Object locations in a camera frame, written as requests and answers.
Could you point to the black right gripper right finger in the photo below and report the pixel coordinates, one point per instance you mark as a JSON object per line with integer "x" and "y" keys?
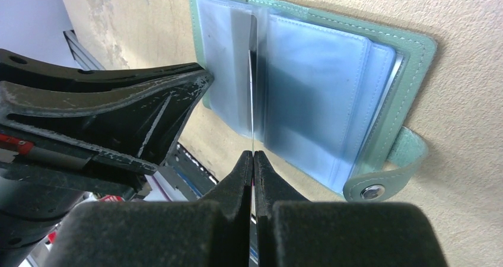
{"x": 293, "y": 231}

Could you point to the green card holder wallet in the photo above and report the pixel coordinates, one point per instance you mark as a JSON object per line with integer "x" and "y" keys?
{"x": 331, "y": 92}

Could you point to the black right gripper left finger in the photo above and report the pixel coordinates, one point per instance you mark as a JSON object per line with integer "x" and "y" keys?
{"x": 212, "y": 231}

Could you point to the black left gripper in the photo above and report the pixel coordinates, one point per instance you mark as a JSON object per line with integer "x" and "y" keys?
{"x": 41, "y": 180}

